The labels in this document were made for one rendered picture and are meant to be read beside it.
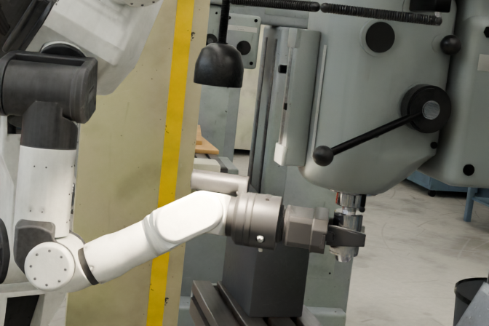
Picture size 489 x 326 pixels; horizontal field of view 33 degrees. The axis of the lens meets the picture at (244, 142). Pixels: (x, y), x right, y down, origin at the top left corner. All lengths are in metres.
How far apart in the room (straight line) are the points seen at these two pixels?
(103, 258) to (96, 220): 1.68
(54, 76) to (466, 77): 0.63
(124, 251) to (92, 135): 1.65
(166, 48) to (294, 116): 1.74
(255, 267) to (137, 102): 1.37
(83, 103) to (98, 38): 0.14
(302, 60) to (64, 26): 0.41
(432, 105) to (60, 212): 0.61
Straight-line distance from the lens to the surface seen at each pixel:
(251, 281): 1.72
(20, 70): 1.34
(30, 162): 1.33
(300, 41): 1.23
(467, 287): 3.48
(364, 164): 1.22
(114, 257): 1.34
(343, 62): 1.19
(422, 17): 1.13
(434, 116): 1.20
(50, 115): 1.32
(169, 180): 3.01
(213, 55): 1.16
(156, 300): 3.13
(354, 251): 1.32
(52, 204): 1.34
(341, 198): 1.30
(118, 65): 1.42
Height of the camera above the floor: 1.55
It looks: 8 degrees down
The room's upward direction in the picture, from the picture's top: 6 degrees clockwise
